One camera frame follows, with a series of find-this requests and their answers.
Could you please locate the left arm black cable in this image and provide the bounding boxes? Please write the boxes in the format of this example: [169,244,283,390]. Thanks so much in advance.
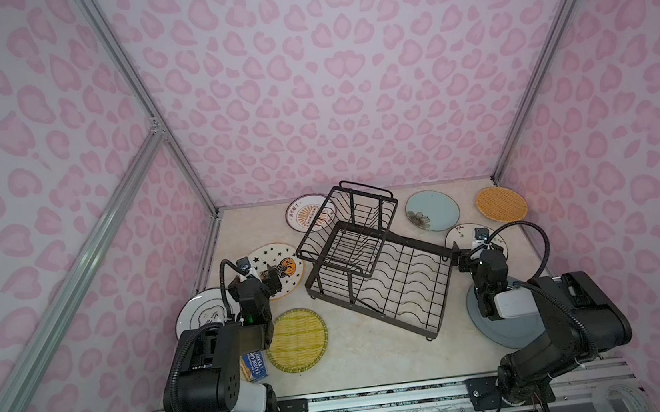
[154,255,262,412]

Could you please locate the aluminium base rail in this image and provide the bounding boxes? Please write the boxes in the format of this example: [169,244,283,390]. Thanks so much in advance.
[124,352,660,412]

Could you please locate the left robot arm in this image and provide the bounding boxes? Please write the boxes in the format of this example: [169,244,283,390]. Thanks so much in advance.
[162,268,282,412]

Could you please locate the aluminium frame post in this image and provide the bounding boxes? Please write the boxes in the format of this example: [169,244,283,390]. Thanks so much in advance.
[73,0,219,218]
[491,0,580,186]

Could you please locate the white tape roll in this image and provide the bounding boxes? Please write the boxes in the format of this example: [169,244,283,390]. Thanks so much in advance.
[591,381,655,412]

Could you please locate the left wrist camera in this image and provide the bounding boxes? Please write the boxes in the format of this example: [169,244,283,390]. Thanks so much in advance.
[235,257,259,278]

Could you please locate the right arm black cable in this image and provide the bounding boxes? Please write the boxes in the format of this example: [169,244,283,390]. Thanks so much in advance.
[479,214,601,371]

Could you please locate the black wire dish rack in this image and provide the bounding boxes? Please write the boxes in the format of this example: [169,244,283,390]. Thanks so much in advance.
[296,180,460,342]

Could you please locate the white plate black rings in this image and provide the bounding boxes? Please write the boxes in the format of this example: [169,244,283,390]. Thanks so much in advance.
[171,285,237,340]

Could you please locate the aluminium frame left diagonal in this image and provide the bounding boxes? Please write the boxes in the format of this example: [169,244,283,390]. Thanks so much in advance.
[0,130,164,412]

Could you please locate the white plate small drawings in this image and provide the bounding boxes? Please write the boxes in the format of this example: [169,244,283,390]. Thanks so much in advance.
[444,222,510,259]

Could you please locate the grey blue plate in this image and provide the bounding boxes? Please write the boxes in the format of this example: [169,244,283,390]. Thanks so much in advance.
[466,285,545,351]

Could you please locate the white plate orange sunburst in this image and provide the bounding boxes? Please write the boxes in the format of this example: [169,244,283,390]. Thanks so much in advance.
[285,194,337,233]

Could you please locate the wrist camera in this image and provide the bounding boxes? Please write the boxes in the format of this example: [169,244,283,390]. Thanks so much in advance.
[471,226,490,254]
[235,257,259,278]

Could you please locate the star plate yellow rim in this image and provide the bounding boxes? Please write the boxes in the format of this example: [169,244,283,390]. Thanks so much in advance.
[248,242,306,300]

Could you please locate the aluminium frame left post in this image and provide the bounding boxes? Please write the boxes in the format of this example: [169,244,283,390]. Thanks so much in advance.
[73,0,219,218]

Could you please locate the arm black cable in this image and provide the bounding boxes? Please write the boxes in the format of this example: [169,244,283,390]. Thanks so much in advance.
[154,255,262,412]
[479,214,601,371]

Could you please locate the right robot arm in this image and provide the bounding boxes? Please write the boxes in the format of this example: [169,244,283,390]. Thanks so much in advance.
[458,247,633,412]

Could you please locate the green woven bamboo tray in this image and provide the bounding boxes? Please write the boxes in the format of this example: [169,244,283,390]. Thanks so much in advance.
[267,308,329,374]

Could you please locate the aluminium frame right post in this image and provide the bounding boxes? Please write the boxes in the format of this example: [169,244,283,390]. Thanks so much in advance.
[491,0,580,186]

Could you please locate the pale blue flower plate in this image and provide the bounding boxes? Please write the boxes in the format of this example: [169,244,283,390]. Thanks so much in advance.
[406,190,461,232]

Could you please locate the orange woven tray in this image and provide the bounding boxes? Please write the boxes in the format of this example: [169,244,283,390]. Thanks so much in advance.
[475,186,529,223]

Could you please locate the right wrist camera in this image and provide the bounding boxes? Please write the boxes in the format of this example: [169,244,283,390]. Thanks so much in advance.
[471,226,490,254]

